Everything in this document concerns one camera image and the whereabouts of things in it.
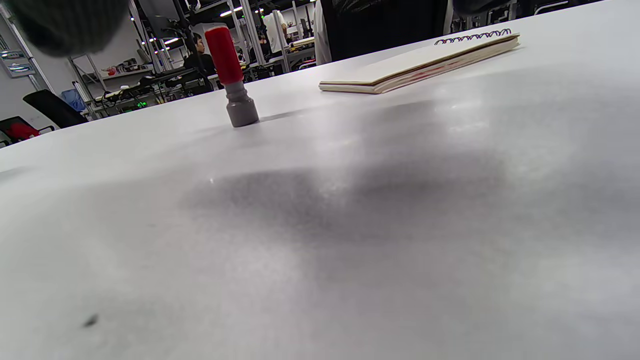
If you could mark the grey wall box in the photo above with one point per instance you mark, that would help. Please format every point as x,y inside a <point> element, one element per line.
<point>16,62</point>

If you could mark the person's right hand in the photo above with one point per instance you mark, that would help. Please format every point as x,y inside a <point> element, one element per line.
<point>65,25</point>

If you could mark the grey stamp cap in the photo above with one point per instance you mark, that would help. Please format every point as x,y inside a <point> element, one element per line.
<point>243,112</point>

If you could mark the red chair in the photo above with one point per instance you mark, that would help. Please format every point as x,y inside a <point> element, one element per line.
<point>20,131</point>

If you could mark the cream spiral notebook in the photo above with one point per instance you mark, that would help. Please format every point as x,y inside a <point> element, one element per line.
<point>400,62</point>

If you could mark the black mesh office chair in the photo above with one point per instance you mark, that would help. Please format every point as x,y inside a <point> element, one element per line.
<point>385,30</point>

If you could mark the metal shelf rack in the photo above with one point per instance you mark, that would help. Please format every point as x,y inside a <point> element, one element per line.
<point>120,75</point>

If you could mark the red flower pattern stamp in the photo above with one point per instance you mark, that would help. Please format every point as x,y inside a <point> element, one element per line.
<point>222,52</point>

